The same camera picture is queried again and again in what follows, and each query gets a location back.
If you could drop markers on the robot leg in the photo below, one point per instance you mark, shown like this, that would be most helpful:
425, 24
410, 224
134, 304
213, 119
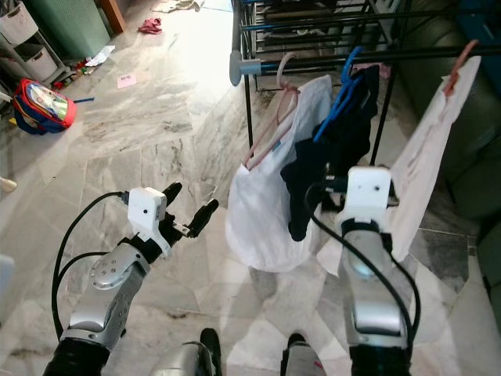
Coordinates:
188, 360
301, 364

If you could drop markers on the black metal drying rack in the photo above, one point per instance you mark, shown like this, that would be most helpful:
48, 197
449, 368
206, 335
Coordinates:
236, 69

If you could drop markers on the dark green sofa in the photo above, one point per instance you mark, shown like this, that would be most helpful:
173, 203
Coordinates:
470, 141

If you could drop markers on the robot left leg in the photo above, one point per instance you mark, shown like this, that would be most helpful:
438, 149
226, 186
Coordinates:
188, 360

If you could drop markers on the pink paper slip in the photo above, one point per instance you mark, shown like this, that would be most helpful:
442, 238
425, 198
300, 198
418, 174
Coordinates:
126, 81

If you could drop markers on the green plastic bin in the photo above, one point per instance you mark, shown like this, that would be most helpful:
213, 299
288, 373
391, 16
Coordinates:
70, 27

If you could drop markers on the robot right leg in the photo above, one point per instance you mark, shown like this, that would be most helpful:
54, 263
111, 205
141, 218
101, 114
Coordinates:
301, 364

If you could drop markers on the blue bag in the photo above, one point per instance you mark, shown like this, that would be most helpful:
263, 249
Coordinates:
481, 23

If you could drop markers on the reddish brown hanger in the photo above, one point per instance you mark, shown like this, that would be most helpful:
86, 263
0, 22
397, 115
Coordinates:
458, 70

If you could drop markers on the blue plastic hanger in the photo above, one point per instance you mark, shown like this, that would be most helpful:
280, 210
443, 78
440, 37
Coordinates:
335, 98

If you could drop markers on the white storage drawer unit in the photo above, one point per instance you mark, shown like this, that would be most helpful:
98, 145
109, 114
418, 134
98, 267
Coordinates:
19, 23

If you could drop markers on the white t-shirt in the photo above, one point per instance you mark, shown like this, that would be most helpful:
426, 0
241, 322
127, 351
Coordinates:
262, 219

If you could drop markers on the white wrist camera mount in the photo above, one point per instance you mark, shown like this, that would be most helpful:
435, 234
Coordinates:
368, 192
145, 211

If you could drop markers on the brown wooden cabinet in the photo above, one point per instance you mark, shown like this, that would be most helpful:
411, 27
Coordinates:
113, 14

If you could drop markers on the dark navy garment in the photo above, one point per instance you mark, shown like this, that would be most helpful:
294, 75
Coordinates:
301, 188

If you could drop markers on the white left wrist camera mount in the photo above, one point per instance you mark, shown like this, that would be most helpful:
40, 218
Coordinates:
145, 211

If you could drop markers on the long white garment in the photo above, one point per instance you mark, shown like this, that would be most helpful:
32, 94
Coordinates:
430, 157

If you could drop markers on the red and blue backpack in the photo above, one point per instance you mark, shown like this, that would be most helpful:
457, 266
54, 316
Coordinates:
43, 106

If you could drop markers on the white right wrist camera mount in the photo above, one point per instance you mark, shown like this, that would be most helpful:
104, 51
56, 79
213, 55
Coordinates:
368, 192

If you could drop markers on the beige floor cloth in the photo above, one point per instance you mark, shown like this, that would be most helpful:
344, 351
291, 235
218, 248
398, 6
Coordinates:
180, 5

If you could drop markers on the small red cloth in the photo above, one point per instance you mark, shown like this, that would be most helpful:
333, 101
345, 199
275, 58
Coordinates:
149, 25

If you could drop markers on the pale pink hanger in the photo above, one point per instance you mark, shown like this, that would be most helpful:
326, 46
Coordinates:
270, 129

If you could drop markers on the white paper sheet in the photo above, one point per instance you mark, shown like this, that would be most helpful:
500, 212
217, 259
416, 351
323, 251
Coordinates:
99, 56

